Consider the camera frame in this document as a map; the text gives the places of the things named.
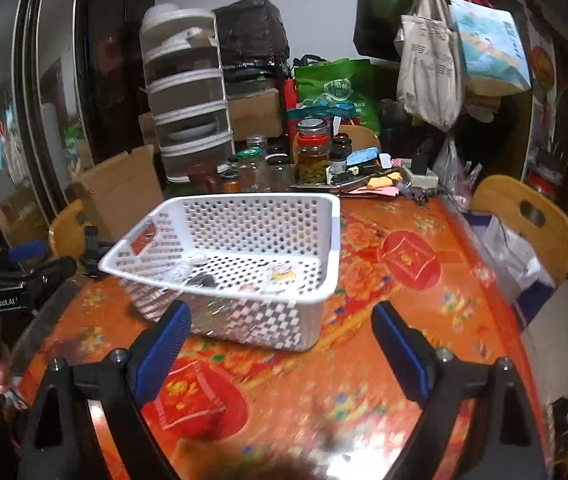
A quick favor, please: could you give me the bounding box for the small white packet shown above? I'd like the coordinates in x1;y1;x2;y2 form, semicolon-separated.
168;259;200;284

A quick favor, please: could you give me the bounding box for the yellow printed snack packet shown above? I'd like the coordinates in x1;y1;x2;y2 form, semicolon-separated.
263;263;297;294

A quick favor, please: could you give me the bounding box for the black packaged soft item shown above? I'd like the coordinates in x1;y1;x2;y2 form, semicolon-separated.
186;273;218;288

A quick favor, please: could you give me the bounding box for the person's left hand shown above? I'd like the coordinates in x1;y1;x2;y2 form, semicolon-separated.
0;344;17;408

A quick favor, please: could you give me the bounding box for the left wooden chair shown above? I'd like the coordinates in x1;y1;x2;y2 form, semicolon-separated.
48;200;88;259

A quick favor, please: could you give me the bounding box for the wooden chair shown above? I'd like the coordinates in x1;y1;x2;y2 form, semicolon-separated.
48;200;88;259
470;174;568;287

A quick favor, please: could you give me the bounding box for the black phone stand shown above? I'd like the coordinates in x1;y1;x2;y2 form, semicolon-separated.
78;226;113;281

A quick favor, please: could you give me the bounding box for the brown cardboard box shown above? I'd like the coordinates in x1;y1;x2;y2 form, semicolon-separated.
70;145;163;242

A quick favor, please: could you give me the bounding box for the brown ceramic mug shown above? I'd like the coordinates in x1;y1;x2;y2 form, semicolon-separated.
187;162;221;195

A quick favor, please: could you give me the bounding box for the red floral tablecloth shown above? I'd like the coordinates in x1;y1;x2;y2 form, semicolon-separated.
19;198;546;479

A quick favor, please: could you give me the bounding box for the white perforated plastic basket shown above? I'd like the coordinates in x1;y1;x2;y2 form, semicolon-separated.
98;193;340;352

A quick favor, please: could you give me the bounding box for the right wooden chair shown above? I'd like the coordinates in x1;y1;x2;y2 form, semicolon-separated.
470;174;568;287

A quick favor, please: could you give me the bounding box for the green lid glass jar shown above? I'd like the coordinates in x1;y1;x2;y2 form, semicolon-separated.
237;148;264;192

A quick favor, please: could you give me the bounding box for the grey stacked drawer unit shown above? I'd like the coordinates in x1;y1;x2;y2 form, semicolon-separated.
139;3;234;182

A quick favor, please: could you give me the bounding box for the red lid pickle jar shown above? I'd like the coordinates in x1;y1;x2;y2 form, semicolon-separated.
296;133;331;184

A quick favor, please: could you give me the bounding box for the black wrapped bundle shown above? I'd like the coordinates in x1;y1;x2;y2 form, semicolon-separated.
213;0;290;67

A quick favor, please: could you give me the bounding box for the green shopping bag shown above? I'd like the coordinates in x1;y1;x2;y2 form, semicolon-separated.
293;58;379;133

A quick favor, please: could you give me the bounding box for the beige canvas tote bag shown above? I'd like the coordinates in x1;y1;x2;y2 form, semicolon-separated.
397;0;464;132

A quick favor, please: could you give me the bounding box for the blue illustrated tote bag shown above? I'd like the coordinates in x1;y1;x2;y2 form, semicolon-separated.
449;0;531;98

